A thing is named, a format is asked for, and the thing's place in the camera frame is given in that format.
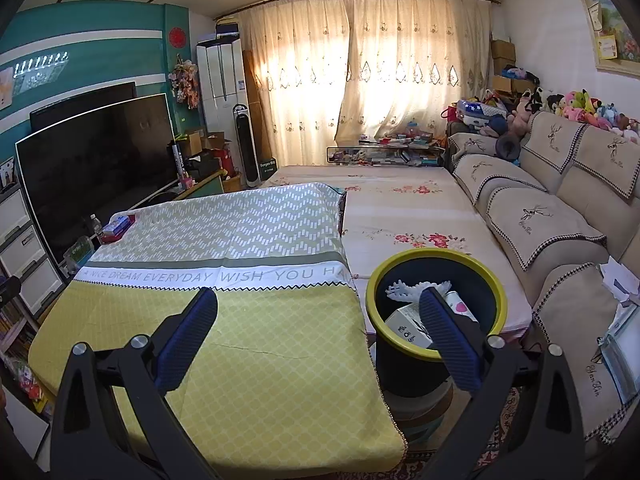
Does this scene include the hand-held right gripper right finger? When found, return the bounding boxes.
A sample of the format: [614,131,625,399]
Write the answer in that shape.
[419,287,589,480]

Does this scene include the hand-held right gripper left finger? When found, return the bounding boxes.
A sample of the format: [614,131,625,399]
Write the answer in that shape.
[50,287,221,480]

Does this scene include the white pink printed packet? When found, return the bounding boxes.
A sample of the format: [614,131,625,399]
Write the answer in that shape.
[447,291,480,323]

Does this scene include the white box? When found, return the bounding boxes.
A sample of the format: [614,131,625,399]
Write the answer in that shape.
[385,305,433,348]

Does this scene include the black bin with yellow rim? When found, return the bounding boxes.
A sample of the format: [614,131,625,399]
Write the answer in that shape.
[365,248,508,398]

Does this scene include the white plastic drawer unit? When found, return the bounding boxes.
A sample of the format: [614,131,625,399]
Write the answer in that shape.
[0,185,66,318]

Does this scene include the yellow and green tablecloth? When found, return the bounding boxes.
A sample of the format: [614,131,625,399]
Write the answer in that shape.
[27,181,408,468]

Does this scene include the round stool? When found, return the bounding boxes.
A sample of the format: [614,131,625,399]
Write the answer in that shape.
[372,380,453,443]

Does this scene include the colourful floor clutter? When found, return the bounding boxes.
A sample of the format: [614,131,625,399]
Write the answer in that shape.
[10,360,51,411]

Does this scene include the pink and blue packet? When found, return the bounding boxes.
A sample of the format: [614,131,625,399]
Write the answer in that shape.
[102,214,136,242]

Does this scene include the floral bed sheet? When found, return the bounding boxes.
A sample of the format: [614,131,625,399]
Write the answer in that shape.
[260,164,533,336]

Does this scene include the large curved television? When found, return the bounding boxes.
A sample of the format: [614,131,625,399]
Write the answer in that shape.
[15,92,183,266]

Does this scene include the beige sofa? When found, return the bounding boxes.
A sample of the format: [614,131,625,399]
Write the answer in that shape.
[446,110,640,461]

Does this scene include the wooden television cabinet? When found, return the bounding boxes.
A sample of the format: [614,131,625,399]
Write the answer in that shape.
[170,167,226,201]

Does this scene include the stack of pale booklets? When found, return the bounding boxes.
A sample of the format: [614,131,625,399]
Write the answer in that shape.
[597,305,640,401]

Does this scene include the black tall can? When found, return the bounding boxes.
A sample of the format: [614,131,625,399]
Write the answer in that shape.
[171,142,188,181]

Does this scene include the loose white papers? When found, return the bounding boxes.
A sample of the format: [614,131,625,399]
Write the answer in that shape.
[600,257,640,306]

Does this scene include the cluttered glass coffee table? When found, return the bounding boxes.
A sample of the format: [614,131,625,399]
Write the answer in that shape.
[326,137,446,167]

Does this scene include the open cardboard boxes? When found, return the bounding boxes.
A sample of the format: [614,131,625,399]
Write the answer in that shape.
[175,130,226,158]

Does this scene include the black flat television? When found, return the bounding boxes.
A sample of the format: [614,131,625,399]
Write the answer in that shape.
[29,81,138,131]

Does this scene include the grey round pillow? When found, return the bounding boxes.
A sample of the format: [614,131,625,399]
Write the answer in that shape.
[495,132,523,162]

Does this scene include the black and white tower fan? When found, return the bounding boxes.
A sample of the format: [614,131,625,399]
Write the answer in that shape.
[232,104,258,186]

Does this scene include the blue patterned bag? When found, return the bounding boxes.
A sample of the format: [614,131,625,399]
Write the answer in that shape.
[455,100,496,128]

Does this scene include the artificial flower wreath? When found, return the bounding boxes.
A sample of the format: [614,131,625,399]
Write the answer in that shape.
[170,59,201,110]

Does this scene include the pile of plush toys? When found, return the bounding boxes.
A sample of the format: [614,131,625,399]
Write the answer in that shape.
[510,87,640,143]

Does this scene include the cream embroidered curtain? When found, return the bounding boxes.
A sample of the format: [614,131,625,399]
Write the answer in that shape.
[332,0,493,146]
[240,0,356,168]

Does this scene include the stack of cardboard boxes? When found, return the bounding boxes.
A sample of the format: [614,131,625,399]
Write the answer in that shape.
[490,39,531,93]

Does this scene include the cartoon wall poster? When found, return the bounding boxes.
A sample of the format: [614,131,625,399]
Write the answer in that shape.
[0,65,15,110]

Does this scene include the framed wall picture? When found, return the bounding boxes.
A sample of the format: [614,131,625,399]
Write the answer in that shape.
[575,0,640,73]

